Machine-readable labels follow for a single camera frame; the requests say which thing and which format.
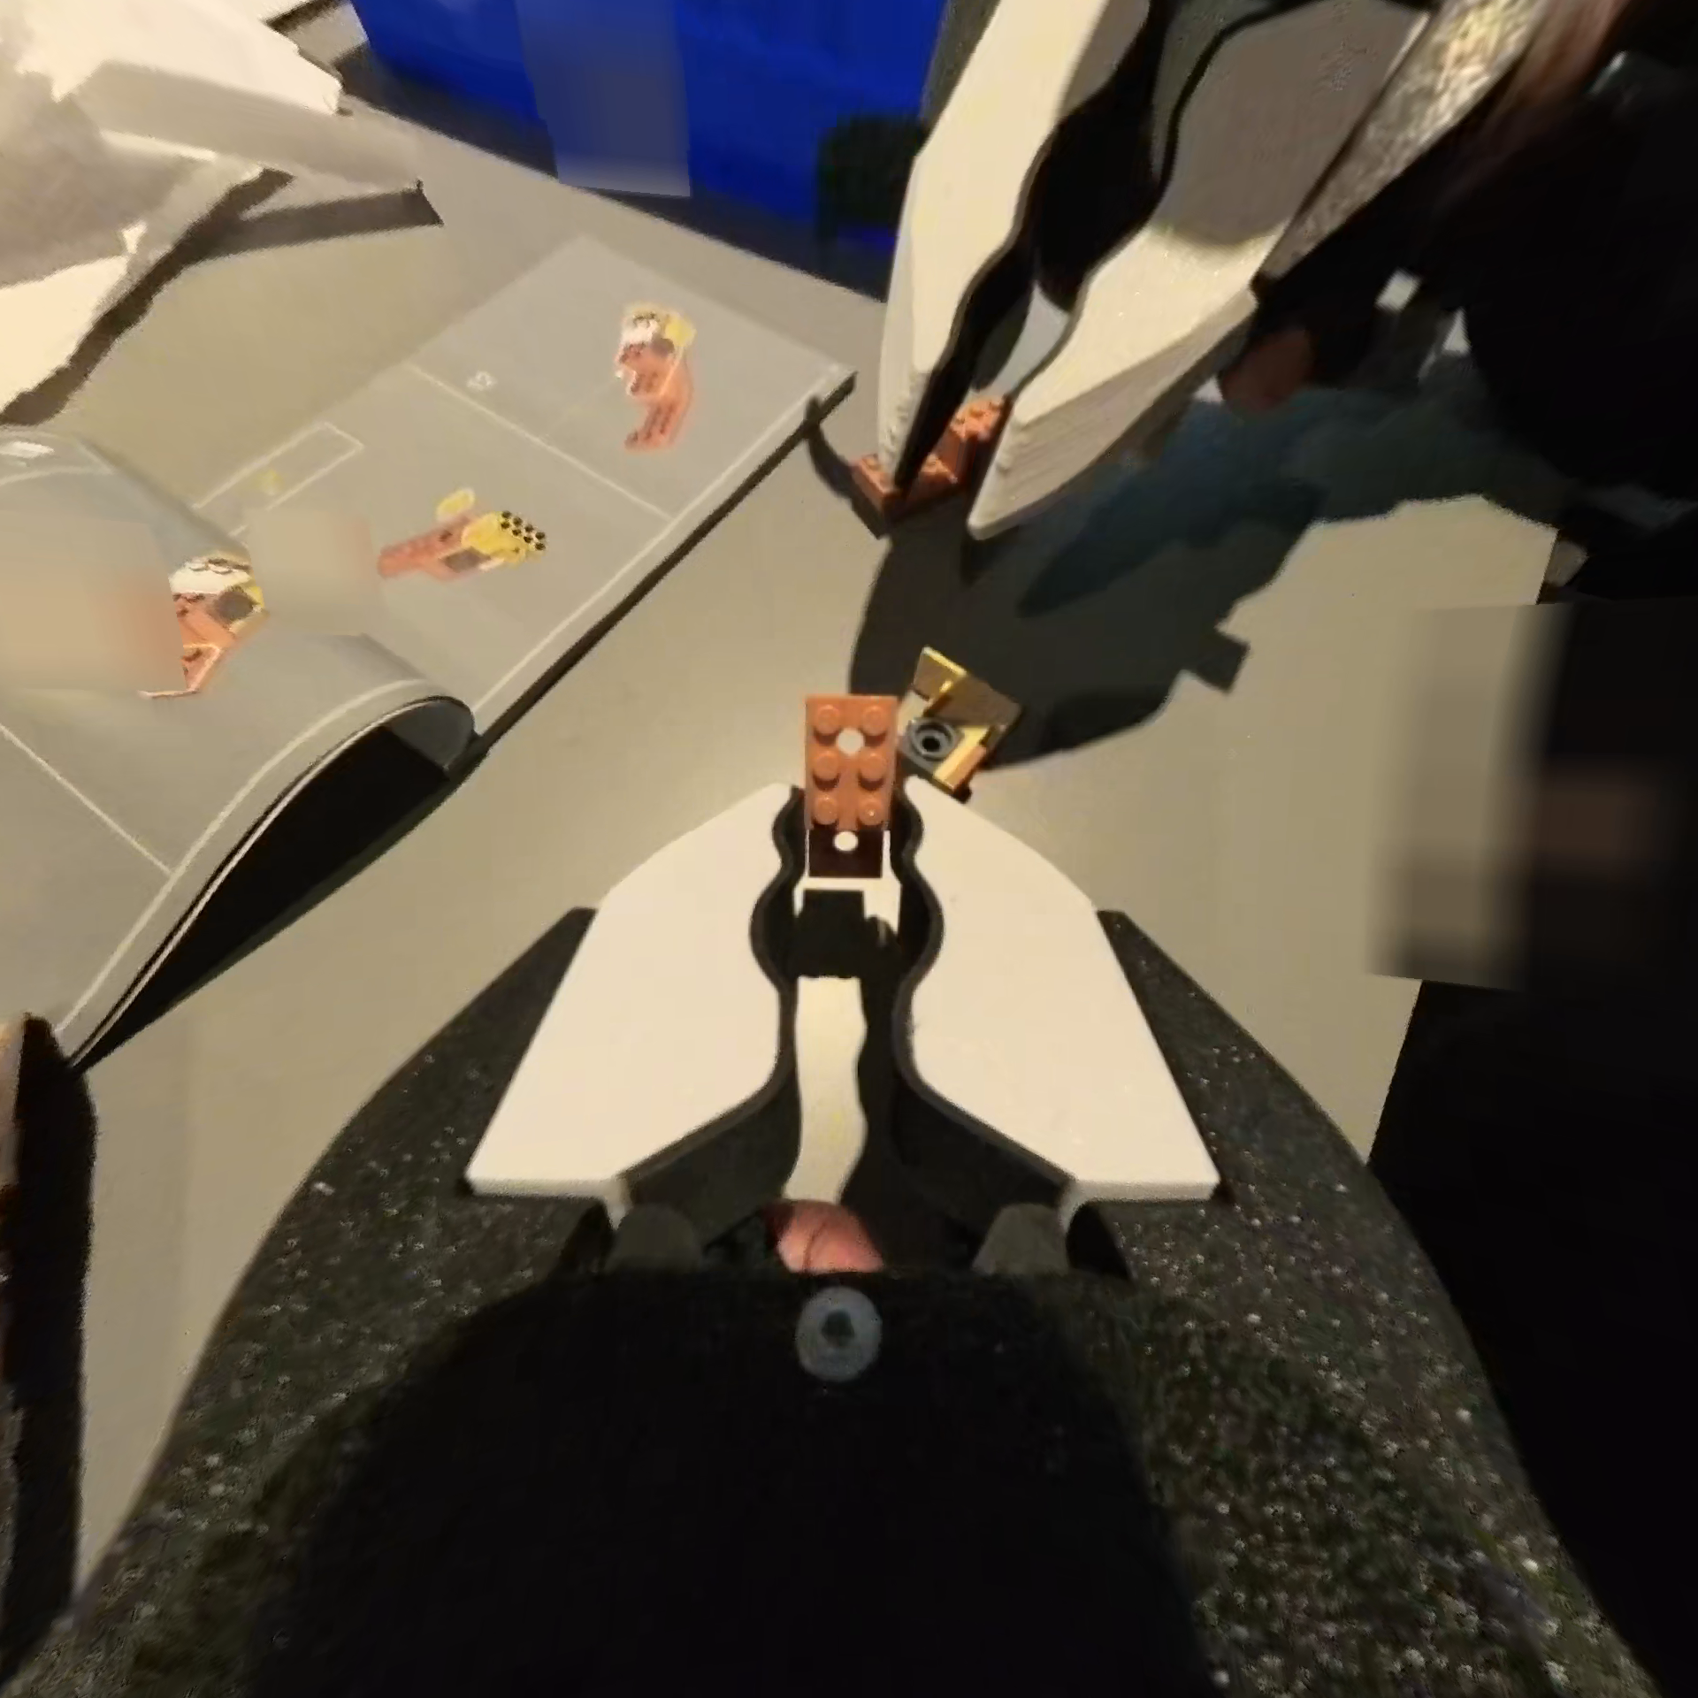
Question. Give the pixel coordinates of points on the person's right hand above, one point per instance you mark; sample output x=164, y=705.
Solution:
x=1265, y=370

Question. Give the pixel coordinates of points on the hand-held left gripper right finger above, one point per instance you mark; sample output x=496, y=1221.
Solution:
x=1059, y=1036

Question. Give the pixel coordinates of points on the grey instruction booklet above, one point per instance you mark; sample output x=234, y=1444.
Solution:
x=530, y=438

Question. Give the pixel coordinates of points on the yellow and black brick piece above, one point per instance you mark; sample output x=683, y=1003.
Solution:
x=974, y=702

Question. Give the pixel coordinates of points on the stack of blue plastic bins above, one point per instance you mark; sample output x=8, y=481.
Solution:
x=769, y=80

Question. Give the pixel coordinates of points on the black foam block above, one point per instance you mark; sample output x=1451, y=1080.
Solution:
x=870, y=185

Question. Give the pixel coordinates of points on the grey desk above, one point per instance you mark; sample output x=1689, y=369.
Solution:
x=662, y=636

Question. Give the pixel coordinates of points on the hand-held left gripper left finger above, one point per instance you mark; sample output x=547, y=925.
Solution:
x=651, y=1036

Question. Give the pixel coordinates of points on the crumpled white paper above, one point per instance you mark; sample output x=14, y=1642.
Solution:
x=133, y=133

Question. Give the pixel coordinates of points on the person's black clothing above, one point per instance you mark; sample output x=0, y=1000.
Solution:
x=1524, y=1193

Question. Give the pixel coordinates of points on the brown angled toy brick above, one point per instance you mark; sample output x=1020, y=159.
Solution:
x=967, y=438

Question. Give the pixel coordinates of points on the brown toy brick plate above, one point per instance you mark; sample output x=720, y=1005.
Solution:
x=849, y=757

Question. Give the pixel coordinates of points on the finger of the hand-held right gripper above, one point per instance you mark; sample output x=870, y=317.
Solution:
x=1140, y=360
x=953, y=201

